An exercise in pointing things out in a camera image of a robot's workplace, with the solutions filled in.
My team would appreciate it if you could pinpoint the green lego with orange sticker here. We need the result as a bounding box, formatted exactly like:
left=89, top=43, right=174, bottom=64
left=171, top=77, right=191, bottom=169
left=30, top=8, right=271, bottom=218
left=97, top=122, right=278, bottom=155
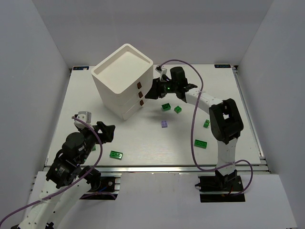
left=174, top=106, right=182, bottom=114

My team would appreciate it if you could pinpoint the small green lego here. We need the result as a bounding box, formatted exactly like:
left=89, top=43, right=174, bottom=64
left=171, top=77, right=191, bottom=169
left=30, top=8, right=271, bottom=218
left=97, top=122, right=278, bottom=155
left=203, top=119, right=210, bottom=128

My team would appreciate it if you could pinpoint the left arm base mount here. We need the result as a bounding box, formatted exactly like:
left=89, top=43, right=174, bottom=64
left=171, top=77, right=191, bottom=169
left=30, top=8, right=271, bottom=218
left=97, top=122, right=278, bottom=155
left=80, top=173, right=121, bottom=201

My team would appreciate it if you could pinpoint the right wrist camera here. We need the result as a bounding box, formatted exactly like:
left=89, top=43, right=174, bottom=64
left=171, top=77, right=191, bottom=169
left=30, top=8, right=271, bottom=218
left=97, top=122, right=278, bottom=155
left=155, top=65, right=167, bottom=76

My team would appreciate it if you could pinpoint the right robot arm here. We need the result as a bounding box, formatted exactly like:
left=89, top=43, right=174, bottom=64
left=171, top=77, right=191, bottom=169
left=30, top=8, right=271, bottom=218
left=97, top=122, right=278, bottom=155
left=145, top=66, right=244, bottom=183

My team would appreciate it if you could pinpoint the purple lego with studs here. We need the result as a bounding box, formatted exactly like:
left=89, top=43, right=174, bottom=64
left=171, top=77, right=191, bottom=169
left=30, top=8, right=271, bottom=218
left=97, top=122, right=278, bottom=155
left=161, top=120, right=168, bottom=128

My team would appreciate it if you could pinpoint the white three-drawer cabinet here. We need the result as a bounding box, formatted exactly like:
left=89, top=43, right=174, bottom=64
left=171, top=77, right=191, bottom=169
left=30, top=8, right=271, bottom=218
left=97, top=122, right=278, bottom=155
left=91, top=43, right=153, bottom=120

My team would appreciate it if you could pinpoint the dark green lego upside down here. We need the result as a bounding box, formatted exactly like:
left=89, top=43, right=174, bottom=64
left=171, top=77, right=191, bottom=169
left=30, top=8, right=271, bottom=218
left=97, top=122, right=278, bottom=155
left=162, top=103, right=171, bottom=111

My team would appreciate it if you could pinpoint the green three-hole lego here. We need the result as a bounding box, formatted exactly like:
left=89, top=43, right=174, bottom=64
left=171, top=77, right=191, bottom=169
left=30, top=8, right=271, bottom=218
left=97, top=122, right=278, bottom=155
left=109, top=151, right=123, bottom=160
left=194, top=139, right=207, bottom=149

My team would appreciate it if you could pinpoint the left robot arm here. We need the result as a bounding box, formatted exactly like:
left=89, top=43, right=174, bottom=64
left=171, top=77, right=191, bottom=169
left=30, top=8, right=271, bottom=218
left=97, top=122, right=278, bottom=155
left=14, top=118, right=115, bottom=229

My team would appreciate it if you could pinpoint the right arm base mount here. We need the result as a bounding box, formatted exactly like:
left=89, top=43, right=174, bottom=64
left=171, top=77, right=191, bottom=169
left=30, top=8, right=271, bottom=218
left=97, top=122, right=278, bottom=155
left=195, top=176, right=245, bottom=203

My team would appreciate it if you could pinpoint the brown top drawer handle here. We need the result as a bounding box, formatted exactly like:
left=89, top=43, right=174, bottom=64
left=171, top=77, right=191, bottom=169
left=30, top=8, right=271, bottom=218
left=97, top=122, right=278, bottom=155
left=137, top=82, right=142, bottom=89

